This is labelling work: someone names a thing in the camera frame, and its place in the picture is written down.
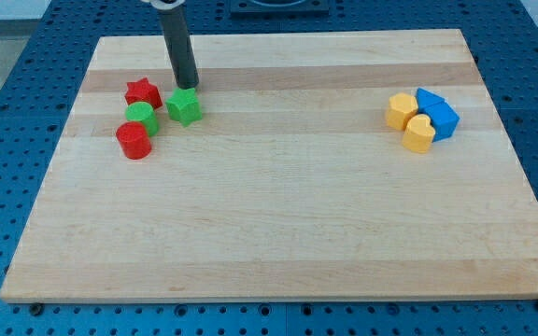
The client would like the red cylinder block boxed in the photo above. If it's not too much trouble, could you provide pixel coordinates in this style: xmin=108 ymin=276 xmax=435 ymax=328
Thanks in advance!
xmin=116 ymin=121 xmax=152 ymax=160

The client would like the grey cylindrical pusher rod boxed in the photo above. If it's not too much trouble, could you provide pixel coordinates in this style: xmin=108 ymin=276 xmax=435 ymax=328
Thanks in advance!
xmin=157 ymin=3 xmax=199 ymax=89

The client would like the blue triangle block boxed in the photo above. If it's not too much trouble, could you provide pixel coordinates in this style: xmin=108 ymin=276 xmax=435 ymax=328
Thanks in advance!
xmin=415 ymin=88 xmax=445 ymax=113

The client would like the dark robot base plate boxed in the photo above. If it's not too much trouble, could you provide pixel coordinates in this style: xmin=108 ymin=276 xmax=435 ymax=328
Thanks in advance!
xmin=229 ymin=0 xmax=330 ymax=18

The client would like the yellow heart block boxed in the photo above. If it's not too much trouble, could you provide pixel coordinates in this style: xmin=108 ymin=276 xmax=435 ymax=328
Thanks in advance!
xmin=402 ymin=114 xmax=436 ymax=154

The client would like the red star block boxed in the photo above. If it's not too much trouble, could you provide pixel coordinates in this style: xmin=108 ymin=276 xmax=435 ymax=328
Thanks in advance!
xmin=124 ymin=77 xmax=163 ymax=109

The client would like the green cylinder block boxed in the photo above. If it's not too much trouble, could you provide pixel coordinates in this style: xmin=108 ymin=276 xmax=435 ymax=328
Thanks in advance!
xmin=125 ymin=102 xmax=159 ymax=136

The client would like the wooden board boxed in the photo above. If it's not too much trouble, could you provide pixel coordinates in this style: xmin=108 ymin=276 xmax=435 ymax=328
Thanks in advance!
xmin=0 ymin=29 xmax=538 ymax=304

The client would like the green star block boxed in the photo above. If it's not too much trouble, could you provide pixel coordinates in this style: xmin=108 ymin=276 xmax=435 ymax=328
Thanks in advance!
xmin=165 ymin=88 xmax=203 ymax=127

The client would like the yellow hexagon block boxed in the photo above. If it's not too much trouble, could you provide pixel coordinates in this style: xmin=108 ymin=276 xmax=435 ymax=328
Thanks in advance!
xmin=385 ymin=92 xmax=418 ymax=131

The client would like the blue cube block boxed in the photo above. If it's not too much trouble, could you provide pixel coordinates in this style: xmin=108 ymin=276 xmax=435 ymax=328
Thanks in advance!
xmin=424 ymin=102 xmax=460 ymax=142

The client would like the silver rod mounting collar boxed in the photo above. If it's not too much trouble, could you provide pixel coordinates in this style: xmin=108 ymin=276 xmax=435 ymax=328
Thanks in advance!
xmin=141 ymin=0 xmax=185 ymax=11

